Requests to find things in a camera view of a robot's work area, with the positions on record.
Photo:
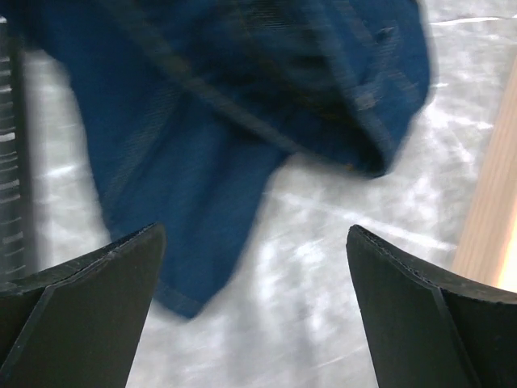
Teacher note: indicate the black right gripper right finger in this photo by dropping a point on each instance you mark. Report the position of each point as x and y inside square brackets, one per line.
[427, 327]

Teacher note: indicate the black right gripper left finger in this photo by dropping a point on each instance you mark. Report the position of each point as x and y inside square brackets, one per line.
[78, 324]

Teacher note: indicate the blue denim skirt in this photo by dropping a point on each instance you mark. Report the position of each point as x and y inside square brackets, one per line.
[190, 106]

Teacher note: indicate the wooden clothes rack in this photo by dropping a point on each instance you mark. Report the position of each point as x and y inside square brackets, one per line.
[486, 251]

